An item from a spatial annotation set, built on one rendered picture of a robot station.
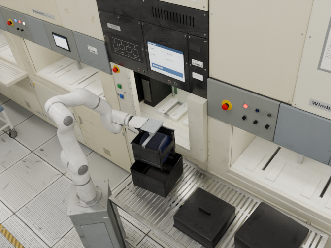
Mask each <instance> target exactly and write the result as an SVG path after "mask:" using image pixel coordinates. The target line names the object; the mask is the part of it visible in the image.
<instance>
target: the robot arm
mask: <svg viewBox="0 0 331 248"><path fill-rule="evenodd" d="M81 105H84V106H86V107H88V108H90V109H92V110H94V111H95V112H97V113H99V114H100V119H101V123H102V125H103V127H104V128H105V129H106V130H108V131H110V132H111V133H114V134H119V133H120V132H121V130H122V128H123V126H127V127H129V128H131V129H133V130H135V131H138V132H143V131H144V130H141V128H142V127H143V125H144V124H145V123H146V122H147V121H148V120H149V119H147V118H144V117H140V116H133V115H131V114H128V113H125V112H122V111H118V110H115V109H113V110H112V106H111V104H110V103H108V102H107V101H105V100H103V99H102V98H100V97H99V96H97V95H96V94H94V93H92V92H91V91H89V90H87V89H85V88H78V89H75V90H73V91H72V92H70V93H67V94H64V95H58V96H54V97H52V98H50V99H49V100H47V102H46V103H45V106H44V108H45V111H46V113H47V114H48V115H49V116H50V117H51V118H52V119H53V120H54V121H55V123H56V124H57V126H58V130H57V136H58V139H59V142H60V145H61V147H62V148H63V150H62V151H61V154H60V158H61V162H62V164H63V166H64V167H65V169H66V171H67V172H68V174H69V175H70V177H71V179H72V181H73V183H74V186H75V188H76V190H77V193H76V195H75V202H76V203H77V205H79V206H81V207H90V206H92V205H94V204H96V203H97V202H98V201H99V200H100V198H101V195H102V192H101V189H100V188H99V187H98V186H97V185H94V184H93V181H92V178H91V176H90V173H89V171H88V169H89V162H88V160H87V158H86V156H85V154H84V152H83V151H82V149H81V147H80V145H79V143H78V141H77V139H76V135H75V132H74V125H75V118H74V115H73V114H72V112H71V111H70V110H69V109H68V107H76V106H81Z"/></svg>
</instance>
